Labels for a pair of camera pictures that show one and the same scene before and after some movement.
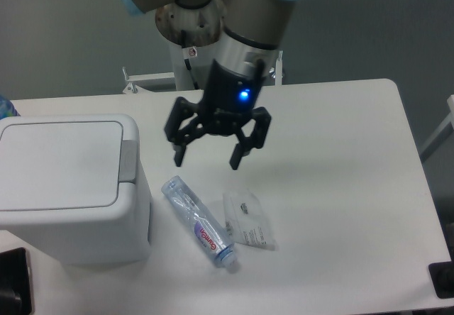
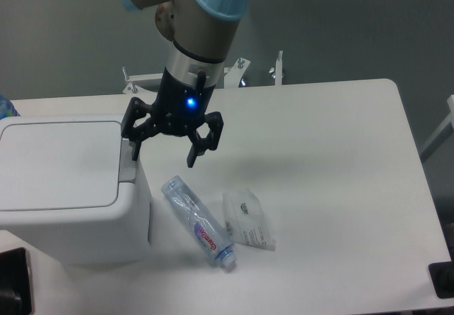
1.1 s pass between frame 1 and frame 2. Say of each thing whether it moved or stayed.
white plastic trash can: stayed
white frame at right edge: stayed
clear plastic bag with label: stayed
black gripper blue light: moved
